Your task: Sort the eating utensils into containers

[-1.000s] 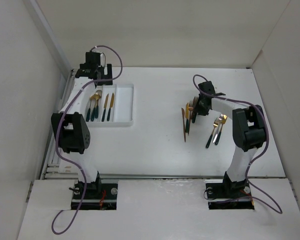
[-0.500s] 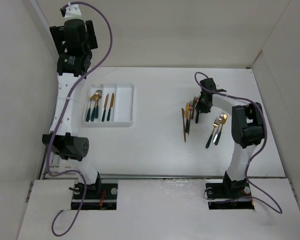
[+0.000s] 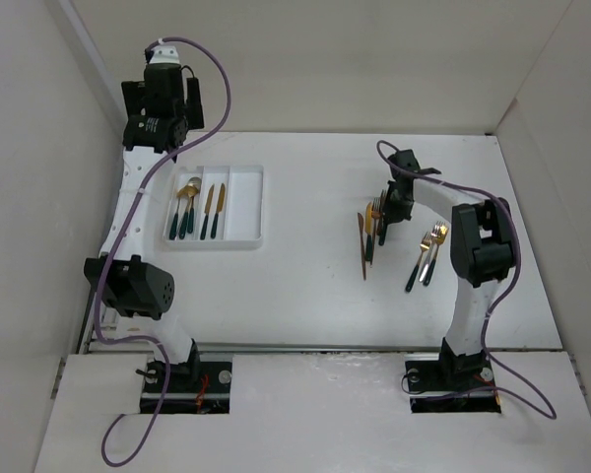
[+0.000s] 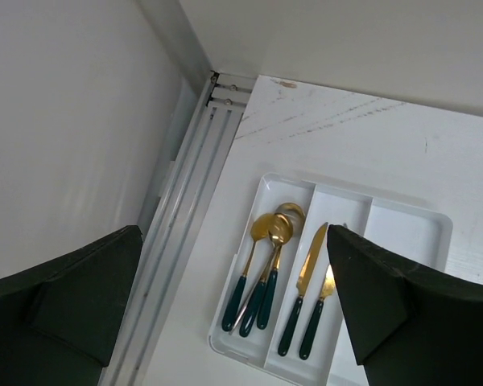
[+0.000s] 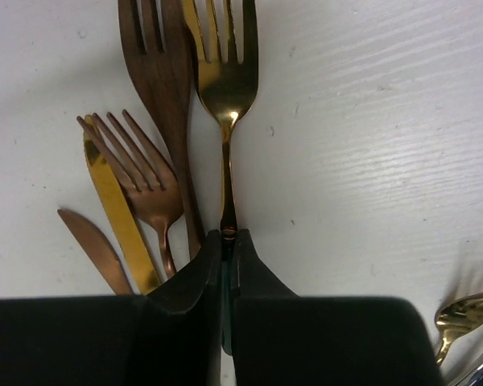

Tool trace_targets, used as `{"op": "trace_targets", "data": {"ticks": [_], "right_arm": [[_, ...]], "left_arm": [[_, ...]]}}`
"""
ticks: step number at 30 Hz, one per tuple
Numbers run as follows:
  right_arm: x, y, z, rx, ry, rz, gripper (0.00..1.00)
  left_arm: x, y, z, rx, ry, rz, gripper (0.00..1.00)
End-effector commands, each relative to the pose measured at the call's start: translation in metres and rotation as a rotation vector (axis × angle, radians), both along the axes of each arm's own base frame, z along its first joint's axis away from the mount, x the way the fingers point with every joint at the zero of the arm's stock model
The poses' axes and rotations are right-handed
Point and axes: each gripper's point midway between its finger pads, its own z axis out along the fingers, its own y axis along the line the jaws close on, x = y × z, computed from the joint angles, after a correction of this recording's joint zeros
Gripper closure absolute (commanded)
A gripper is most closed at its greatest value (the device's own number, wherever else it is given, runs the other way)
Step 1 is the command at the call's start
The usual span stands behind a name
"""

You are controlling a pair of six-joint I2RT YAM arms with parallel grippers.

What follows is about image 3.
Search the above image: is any aluminium rail frame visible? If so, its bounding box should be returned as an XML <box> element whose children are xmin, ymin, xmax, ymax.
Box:
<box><xmin>74</xmin><ymin>289</ymin><xmax>152</xmax><ymax>355</ymax></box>

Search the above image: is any gold knife green handle short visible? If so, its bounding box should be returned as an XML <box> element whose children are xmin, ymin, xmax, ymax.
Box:
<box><xmin>365</xmin><ymin>202</ymin><xmax>373</xmax><ymax>266</ymax></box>

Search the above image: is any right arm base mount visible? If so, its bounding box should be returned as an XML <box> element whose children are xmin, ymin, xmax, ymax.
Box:
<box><xmin>402</xmin><ymin>341</ymin><xmax>501</xmax><ymax>414</ymax></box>

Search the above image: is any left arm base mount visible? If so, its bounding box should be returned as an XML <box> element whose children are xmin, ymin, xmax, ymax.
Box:
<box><xmin>136</xmin><ymin>343</ymin><xmax>233</xmax><ymax>415</ymax></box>

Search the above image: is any silver spoon thin handle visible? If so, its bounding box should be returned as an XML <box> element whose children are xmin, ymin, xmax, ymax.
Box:
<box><xmin>187</xmin><ymin>176</ymin><xmax>202</xmax><ymax>190</ymax></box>

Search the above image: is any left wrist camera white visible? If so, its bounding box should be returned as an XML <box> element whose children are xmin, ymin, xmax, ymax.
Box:
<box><xmin>145</xmin><ymin>43</ymin><xmax>181</xmax><ymax>66</ymax></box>

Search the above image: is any white divided utensil tray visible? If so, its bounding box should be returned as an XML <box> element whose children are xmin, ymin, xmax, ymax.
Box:
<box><xmin>163</xmin><ymin>166</ymin><xmax>265</xmax><ymax>251</ymax></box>

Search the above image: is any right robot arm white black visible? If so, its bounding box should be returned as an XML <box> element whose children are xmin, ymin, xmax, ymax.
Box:
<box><xmin>383</xmin><ymin>150</ymin><xmax>520</xmax><ymax>393</ymax></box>

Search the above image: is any gold spoon green handle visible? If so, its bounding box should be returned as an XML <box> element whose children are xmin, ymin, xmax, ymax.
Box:
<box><xmin>184</xmin><ymin>186</ymin><xmax>201</xmax><ymax>235</ymax></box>
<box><xmin>168</xmin><ymin>187</ymin><xmax>186</xmax><ymax>240</ymax></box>
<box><xmin>177</xmin><ymin>184</ymin><xmax>190</xmax><ymax>239</ymax></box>

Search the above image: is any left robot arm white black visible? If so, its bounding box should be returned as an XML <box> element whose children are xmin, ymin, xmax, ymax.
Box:
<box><xmin>84</xmin><ymin>57</ymin><xmax>204</xmax><ymax>391</ymax></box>

